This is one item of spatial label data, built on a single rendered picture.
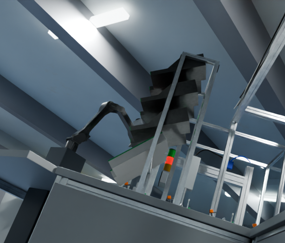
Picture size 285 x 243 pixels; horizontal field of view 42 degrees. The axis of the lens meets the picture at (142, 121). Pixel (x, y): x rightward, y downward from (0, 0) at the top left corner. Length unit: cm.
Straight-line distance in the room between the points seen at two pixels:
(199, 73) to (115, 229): 95
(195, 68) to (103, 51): 242
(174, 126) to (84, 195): 60
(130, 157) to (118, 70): 274
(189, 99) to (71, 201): 80
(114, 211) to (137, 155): 41
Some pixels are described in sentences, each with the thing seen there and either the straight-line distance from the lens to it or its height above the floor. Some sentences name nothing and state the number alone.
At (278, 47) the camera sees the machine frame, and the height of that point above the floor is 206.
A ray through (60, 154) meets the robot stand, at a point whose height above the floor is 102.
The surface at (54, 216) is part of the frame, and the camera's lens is 138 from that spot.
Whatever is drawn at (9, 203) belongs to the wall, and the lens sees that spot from 1019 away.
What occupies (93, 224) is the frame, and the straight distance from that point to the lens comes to 135.
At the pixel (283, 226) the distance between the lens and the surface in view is 112.
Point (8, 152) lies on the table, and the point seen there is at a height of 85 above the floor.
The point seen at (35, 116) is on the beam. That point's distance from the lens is 702.
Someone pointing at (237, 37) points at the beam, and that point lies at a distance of 320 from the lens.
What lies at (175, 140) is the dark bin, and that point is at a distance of 192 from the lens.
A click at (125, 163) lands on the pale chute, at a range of 169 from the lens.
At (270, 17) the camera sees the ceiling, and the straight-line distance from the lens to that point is 358.
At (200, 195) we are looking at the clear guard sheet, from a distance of 355.
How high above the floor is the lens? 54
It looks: 24 degrees up
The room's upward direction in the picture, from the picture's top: 20 degrees clockwise
